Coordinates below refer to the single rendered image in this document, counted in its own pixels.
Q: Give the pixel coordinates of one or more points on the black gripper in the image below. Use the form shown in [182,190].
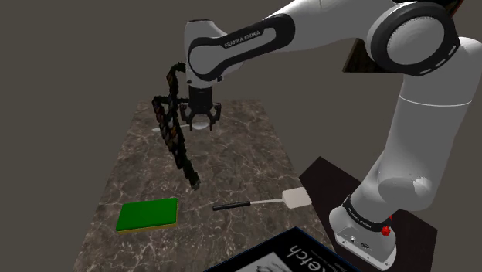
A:
[200,98]

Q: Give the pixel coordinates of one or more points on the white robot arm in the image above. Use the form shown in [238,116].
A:
[425,124]

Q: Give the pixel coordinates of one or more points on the black book with pale lettering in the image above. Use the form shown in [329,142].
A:
[297,256]

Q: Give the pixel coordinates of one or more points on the dark robot stand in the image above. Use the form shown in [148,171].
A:
[331,180]

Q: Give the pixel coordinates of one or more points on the white spoon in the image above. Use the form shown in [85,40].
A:
[202,124]

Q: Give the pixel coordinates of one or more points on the green and yellow sponge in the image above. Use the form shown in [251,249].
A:
[147,213]

